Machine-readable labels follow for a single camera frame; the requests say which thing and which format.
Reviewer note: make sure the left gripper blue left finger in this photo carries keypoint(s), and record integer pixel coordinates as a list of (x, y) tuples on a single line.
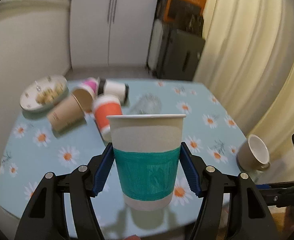
[(102, 168)]

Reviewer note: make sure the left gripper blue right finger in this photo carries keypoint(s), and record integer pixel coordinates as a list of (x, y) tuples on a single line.
[(192, 166)]

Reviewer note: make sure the teal banded paper cup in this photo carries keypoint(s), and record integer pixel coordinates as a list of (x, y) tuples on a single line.
[(146, 149)]

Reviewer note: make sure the brown kraft paper cup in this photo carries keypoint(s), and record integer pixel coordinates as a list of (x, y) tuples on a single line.
[(71, 109)]

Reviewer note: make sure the orange banded paper cup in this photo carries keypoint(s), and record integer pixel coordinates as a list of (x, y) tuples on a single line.
[(105, 105)]

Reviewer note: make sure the clear glass cup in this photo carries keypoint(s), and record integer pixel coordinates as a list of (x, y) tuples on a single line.
[(146, 104)]

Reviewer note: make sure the black banded paper cup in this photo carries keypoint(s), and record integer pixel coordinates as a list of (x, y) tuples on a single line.
[(115, 88)]

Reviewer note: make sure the pink banded paper cup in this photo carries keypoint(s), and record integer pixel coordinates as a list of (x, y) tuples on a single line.
[(91, 84)]

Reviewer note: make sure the beige ceramic mug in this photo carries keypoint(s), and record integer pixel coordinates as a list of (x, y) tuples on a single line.
[(253, 155)]

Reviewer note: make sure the daisy print blue tablecloth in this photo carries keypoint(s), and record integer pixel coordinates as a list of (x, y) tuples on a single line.
[(33, 150)]

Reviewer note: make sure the white floral snack bowl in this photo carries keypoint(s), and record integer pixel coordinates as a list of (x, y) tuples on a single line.
[(44, 93)]

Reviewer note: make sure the dark grey suitcase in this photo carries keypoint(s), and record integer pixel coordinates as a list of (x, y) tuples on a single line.
[(179, 56)]

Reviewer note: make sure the cream curtain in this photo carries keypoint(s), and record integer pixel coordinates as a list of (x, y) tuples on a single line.
[(248, 64)]

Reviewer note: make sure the white refrigerator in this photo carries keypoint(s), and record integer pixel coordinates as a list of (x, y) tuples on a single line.
[(110, 33)]

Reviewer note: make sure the orange appliance cardboard box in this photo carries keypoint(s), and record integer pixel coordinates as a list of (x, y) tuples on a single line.
[(170, 8)]

